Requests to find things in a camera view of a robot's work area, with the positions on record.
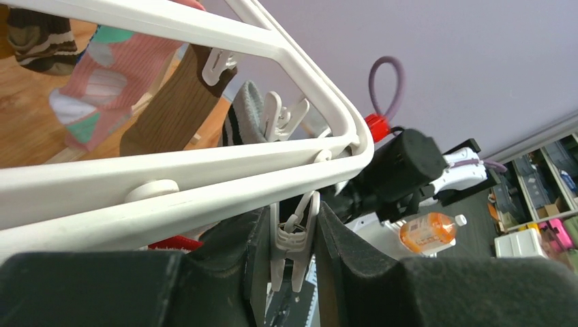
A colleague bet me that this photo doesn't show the white plastic sock hanger frame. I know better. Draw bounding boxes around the white plastic sock hanger frame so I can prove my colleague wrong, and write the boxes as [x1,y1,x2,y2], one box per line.
[0,0,376,265]

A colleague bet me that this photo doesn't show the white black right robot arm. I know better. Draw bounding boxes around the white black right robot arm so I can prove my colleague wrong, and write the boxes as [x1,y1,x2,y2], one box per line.
[322,127,507,223]

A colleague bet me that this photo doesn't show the pink green hanging sock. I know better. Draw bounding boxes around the pink green hanging sock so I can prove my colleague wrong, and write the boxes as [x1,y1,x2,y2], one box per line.
[48,25,182,151]

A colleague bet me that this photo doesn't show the grey black-striped hanging sock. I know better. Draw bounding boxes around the grey black-striped hanging sock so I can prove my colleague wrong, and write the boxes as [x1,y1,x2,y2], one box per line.
[219,80,267,146]

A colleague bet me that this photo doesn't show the tan hanging sock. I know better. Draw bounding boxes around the tan hanging sock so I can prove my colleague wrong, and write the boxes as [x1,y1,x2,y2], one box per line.
[119,44,237,157]

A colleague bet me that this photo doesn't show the orange plastic bottle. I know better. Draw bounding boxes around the orange plastic bottle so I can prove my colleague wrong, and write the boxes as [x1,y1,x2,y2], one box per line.
[399,213,468,255]

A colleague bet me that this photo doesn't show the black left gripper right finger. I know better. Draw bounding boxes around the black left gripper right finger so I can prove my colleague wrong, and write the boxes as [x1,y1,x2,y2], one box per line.
[314,204,577,326]

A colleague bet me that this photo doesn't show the red santa snowflake sock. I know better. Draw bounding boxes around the red santa snowflake sock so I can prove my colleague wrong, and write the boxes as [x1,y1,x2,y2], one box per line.
[147,235,203,253]

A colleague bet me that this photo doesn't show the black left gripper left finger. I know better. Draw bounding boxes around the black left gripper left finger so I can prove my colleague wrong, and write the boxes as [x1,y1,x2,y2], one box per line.
[1,208,271,326]

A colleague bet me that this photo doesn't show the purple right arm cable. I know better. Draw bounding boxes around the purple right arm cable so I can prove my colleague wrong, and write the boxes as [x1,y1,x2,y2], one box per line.
[367,56,509,174]

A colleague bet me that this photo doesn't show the brown white striped hanging sock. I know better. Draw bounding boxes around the brown white striped hanging sock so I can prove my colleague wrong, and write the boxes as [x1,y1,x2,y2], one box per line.
[7,7,80,76]

